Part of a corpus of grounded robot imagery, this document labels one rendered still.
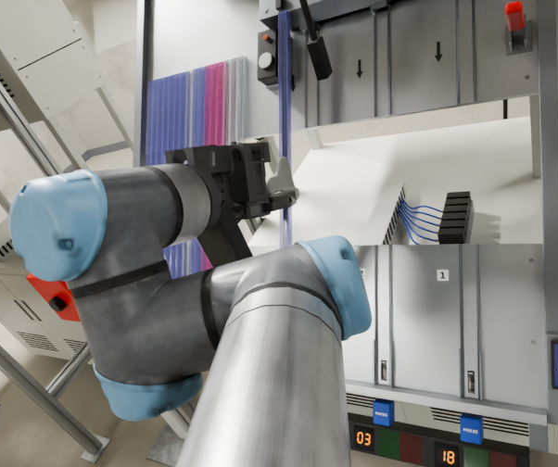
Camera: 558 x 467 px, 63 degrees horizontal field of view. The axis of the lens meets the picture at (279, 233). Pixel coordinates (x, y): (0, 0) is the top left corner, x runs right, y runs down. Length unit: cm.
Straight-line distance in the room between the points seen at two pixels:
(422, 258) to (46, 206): 46
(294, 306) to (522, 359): 40
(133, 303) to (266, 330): 14
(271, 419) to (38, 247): 22
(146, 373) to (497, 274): 43
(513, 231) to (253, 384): 85
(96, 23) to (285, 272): 426
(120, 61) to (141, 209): 414
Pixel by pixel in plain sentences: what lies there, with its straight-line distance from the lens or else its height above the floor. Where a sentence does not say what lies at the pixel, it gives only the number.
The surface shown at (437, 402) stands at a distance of 62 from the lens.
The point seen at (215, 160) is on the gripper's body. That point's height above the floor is 109.
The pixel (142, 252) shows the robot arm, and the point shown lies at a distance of 35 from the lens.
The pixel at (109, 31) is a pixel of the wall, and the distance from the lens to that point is 445.
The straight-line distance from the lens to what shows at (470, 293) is 62.
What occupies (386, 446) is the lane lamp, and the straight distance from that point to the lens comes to 69.
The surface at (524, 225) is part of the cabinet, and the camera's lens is 103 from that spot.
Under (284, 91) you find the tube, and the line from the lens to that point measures 64.
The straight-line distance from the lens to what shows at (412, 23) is 71.
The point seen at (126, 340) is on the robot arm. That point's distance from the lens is 35.
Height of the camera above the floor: 125
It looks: 32 degrees down
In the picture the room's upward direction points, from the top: 23 degrees counter-clockwise
